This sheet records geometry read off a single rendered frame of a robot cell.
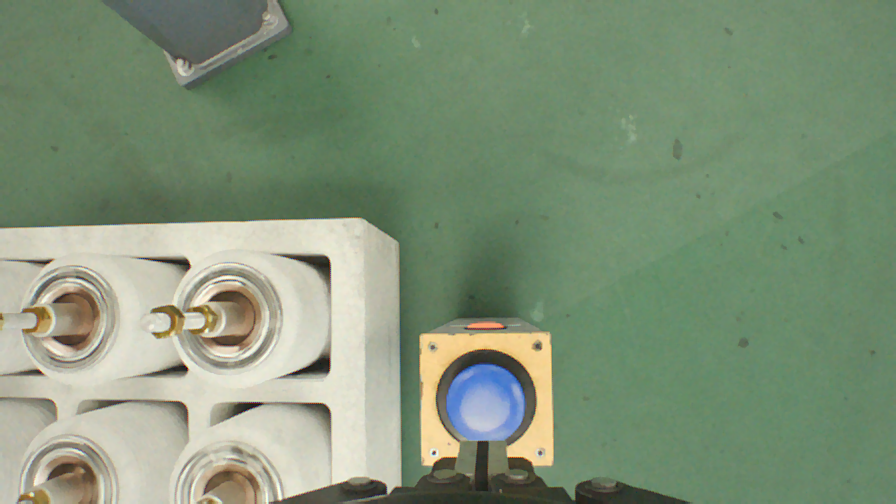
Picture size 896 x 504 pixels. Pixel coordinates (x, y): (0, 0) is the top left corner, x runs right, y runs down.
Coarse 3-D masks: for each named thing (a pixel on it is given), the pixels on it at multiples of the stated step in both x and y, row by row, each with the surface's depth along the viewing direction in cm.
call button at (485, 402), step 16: (480, 368) 29; (496, 368) 29; (464, 384) 29; (480, 384) 29; (496, 384) 29; (512, 384) 29; (448, 400) 29; (464, 400) 29; (480, 400) 29; (496, 400) 29; (512, 400) 29; (464, 416) 29; (480, 416) 29; (496, 416) 29; (512, 416) 29; (464, 432) 29; (480, 432) 29; (496, 432) 29; (512, 432) 29
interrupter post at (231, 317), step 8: (208, 304) 35; (216, 304) 35; (224, 304) 36; (232, 304) 38; (216, 312) 35; (224, 312) 35; (232, 312) 37; (240, 312) 38; (224, 320) 35; (232, 320) 36; (240, 320) 38; (216, 328) 35; (224, 328) 36; (232, 328) 37; (240, 328) 38; (208, 336) 35
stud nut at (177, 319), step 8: (152, 312) 30; (160, 312) 30; (168, 312) 30; (176, 312) 31; (176, 320) 30; (184, 320) 31; (168, 328) 30; (176, 328) 30; (160, 336) 30; (168, 336) 30
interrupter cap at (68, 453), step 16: (48, 448) 38; (64, 448) 38; (80, 448) 38; (96, 448) 38; (32, 464) 38; (48, 464) 38; (64, 464) 38; (80, 464) 38; (96, 464) 38; (112, 464) 38; (32, 480) 38; (96, 480) 38; (112, 480) 38; (96, 496) 38; (112, 496) 37
